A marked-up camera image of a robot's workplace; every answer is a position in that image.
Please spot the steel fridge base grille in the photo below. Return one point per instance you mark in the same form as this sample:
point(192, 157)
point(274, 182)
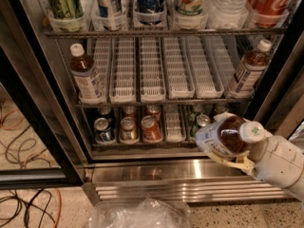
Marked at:
point(191, 181)

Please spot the clear plastic bin with bag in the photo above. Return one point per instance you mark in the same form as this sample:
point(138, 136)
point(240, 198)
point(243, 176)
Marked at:
point(147, 213)

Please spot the white bottom shelf tray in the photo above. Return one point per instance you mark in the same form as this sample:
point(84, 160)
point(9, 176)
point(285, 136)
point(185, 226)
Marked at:
point(174, 127)

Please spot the red soda can rear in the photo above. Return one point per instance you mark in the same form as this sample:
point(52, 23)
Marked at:
point(153, 110)

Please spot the silver blue can top shelf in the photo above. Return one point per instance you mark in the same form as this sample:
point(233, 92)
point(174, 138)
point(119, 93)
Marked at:
point(109, 15)

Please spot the green soda can front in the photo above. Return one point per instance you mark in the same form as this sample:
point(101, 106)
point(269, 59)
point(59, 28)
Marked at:
point(201, 121)

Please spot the gold soda can rear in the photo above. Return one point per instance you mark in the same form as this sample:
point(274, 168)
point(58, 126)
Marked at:
point(130, 111)

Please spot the red soda can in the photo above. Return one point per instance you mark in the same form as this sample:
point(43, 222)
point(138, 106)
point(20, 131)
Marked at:
point(151, 129)
point(153, 110)

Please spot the right fridge door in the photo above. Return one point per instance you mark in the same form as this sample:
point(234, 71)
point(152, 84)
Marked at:
point(278, 101)

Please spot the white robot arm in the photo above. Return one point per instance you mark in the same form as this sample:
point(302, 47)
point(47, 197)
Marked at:
point(275, 161)

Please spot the bronze soda can rear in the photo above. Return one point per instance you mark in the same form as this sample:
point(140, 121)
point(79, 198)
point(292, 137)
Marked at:
point(219, 108)

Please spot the blue soda can rear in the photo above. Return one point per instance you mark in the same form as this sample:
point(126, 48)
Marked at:
point(106, 112)

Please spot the red coca-cola bottle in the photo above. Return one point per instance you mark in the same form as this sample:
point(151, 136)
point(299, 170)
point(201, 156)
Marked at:
point(268, 13)

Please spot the wire shelf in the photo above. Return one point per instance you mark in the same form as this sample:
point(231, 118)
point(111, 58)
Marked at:
point(169, 102)
point(162, 33)

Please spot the left glass fridge door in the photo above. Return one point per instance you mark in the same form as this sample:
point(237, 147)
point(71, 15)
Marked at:
point(63, 176)

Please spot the red soda can front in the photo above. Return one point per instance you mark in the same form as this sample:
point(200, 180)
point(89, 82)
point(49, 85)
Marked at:
point(151, 129)

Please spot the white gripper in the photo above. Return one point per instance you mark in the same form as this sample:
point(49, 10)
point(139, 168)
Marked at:
point(275, 161)

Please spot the green soda can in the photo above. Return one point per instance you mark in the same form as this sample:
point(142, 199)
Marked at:
point(201, 121)
point(194, 111)

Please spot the gold soda can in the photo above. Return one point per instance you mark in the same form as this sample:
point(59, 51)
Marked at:
point(129, 129)
point(130, 111)

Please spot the green soda can rear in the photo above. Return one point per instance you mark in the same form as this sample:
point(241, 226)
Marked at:
point(194, 111)

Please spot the gold soda can front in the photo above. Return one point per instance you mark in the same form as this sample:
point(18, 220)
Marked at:
point(129, 129)

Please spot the green can top shelf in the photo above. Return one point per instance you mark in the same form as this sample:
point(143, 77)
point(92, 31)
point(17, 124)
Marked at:
point(67, 15)

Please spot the top wire shelf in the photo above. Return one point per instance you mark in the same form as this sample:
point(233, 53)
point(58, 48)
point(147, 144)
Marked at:
point(162, 33)

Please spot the dark blue can top shelf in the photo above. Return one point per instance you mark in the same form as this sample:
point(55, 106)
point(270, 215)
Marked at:
point(150, 12)

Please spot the middle wire shelf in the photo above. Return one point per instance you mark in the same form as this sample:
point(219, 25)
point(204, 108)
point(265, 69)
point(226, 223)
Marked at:
point(169, 102)

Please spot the blue soda can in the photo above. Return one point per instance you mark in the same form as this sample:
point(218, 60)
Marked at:
point(106, 112)
point(104, 130)

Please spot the tea bottle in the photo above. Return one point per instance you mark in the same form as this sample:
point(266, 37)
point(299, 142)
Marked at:
point(86, 75)
point(231, 136)
point(249, 69)

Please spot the blue soda can front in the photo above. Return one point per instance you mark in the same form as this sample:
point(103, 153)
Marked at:
point(104, 130)

